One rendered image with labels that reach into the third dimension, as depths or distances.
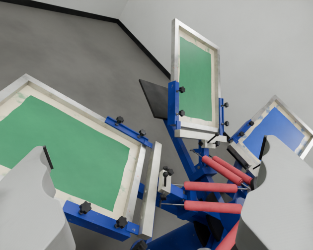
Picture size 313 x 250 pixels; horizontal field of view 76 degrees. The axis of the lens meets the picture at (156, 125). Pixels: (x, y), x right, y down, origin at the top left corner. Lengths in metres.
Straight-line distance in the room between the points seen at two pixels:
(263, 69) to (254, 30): 0.73
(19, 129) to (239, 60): 3.96
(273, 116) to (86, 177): 1.85
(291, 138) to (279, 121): 0.19
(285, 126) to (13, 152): 2.20
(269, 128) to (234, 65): 2.42
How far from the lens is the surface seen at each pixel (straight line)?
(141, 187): 1.19
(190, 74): 1.63
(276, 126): 2.29
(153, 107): 1.70
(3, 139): 1.06
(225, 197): 1.55
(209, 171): 1.49
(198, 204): 1.16
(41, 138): 1.08
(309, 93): 4.46
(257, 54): 4.38
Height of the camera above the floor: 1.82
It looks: 34 degrees down
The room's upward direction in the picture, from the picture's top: 43 degrees clockwise
